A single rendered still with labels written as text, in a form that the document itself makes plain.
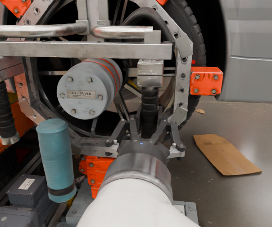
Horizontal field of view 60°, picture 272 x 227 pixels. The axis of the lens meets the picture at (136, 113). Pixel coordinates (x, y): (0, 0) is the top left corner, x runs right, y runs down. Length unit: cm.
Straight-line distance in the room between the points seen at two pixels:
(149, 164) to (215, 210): 125
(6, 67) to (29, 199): 56
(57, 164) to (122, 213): 54
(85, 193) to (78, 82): 76
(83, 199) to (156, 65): 88
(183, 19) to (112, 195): 60
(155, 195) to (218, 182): 148
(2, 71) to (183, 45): 44
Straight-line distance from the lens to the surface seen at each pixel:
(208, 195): 160
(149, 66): 46
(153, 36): 48
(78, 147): 84
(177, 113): 72
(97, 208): 23
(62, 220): 122
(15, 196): 102
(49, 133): 69
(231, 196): 164
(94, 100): 58
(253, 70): 89
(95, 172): 86
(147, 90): 47
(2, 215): 98
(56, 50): 53
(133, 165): 28
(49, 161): 74
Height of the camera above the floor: 104
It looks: 23 degrees down
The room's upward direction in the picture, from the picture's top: straight up
